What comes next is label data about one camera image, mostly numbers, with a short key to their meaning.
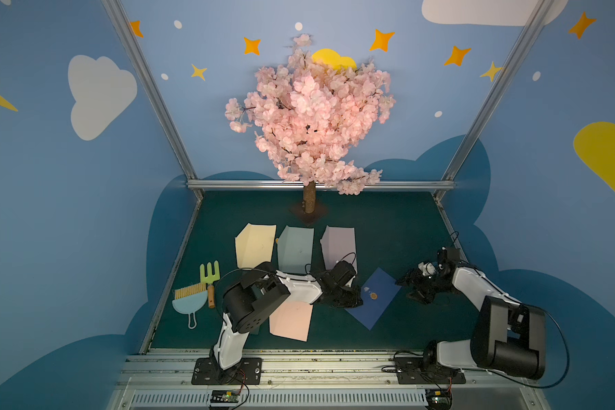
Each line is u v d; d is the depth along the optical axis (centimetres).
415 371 74
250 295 52
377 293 91
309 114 61
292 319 84
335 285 73
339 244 104
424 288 78
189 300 94
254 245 105
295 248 102
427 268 82
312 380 73
